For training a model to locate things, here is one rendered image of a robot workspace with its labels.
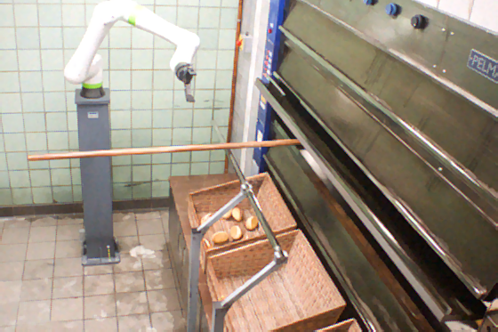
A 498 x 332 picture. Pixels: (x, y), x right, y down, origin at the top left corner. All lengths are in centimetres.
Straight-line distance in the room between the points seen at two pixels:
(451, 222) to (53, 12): 277
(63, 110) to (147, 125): 61
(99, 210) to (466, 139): 248
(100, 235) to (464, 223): 254
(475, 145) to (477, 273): 35
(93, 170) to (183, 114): 91
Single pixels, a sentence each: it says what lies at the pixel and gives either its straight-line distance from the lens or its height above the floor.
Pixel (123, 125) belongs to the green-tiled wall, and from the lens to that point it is 379.
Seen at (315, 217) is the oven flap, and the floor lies 99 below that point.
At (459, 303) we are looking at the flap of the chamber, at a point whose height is 140.
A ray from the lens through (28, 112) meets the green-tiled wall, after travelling 377.
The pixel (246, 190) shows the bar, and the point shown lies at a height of 117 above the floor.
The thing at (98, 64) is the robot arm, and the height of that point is 141.
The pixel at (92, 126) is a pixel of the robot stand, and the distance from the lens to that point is 311.
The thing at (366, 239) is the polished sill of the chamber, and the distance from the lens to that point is 205.
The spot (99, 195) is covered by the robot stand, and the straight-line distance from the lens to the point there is 334.
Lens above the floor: 234
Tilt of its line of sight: 26 degrees down
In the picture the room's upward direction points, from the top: 6 degrees clockwise
